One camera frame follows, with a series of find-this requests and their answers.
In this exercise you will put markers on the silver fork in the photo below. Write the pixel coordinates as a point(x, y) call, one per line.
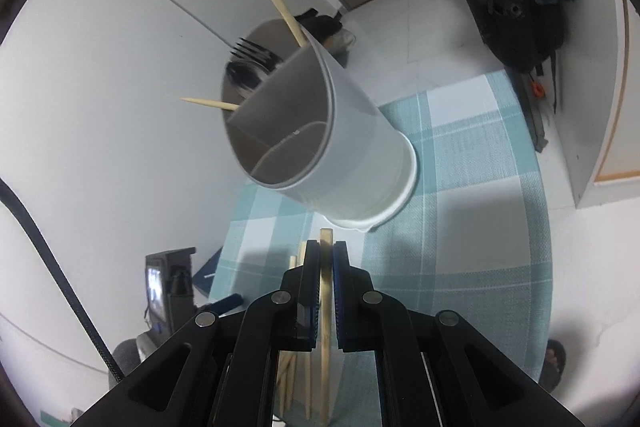
point(255, 52)

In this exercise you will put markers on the white utensil holder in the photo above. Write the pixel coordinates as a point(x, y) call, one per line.
point(350, 147)

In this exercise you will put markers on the white wardrobe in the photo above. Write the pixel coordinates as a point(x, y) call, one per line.
point(615, 107)

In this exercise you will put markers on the navy shoe box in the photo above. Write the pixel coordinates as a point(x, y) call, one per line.
point(207, 277)

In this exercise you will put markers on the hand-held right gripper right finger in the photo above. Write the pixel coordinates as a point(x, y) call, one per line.
point(340, 287)

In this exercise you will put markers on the wooden chopstick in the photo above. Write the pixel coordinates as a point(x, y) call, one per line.
point(306, 382)
point(287, 382)
point(280, 7)
point(210, 103)
point(326, 307)

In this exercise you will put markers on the person's foot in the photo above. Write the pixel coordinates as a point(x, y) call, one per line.
point(554, 364)

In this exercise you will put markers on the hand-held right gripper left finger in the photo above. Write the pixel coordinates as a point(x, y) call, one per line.
point(312, 287)

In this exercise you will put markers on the small orange object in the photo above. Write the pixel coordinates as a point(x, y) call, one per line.
point(538, 89)

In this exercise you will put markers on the black metal frame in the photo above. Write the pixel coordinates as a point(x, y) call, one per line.
point(537, 127)

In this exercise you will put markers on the silver spoon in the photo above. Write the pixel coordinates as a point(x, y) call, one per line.
point(242, 77)

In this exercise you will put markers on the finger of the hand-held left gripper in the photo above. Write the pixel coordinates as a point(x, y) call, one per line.
point(225, 303)

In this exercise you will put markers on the teal checkered tablecloth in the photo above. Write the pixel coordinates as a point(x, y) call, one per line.
point(475, 232)

